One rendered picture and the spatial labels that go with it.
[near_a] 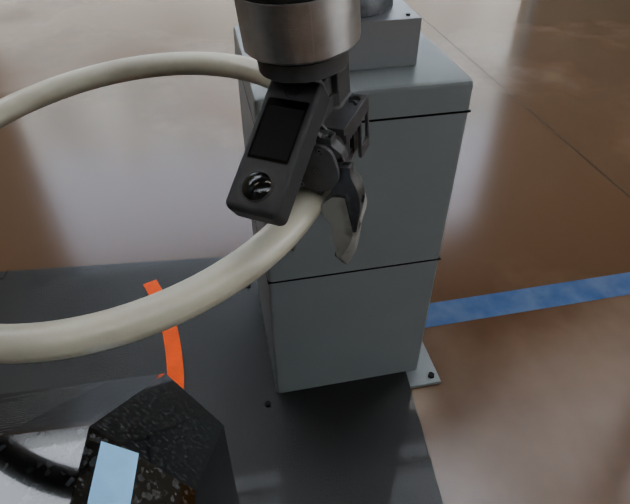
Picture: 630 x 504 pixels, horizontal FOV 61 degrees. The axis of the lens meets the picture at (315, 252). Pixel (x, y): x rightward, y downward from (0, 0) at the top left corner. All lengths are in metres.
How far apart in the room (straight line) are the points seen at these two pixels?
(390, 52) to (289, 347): 0.72
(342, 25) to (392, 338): 1.10
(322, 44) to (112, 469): 0.39
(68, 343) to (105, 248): 1.63
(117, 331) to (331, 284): 0.84
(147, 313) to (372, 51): 0.74
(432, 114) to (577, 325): 1.01
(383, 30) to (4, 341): 0.80
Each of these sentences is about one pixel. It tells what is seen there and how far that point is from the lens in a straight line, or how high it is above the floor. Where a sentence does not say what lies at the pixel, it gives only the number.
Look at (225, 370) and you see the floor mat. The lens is 1.55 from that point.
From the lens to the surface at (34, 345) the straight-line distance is 0.44.
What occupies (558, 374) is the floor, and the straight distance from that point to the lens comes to 1.68.
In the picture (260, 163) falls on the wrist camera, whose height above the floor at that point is 1.02.
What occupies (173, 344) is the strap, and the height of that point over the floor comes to 0.02.
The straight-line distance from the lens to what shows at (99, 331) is 0.42.
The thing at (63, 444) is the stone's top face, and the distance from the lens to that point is 0.54.
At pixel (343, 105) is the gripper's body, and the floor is 1.03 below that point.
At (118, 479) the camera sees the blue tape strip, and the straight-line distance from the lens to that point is 0.54.
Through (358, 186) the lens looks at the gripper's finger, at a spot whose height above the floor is 0.98.
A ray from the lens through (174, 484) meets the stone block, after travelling 0.57.
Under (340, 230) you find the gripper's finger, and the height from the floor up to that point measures 0.93.
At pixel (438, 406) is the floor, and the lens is 1.51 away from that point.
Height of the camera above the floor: 1.23
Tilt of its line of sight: 40 degrees down
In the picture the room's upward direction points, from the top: straight up
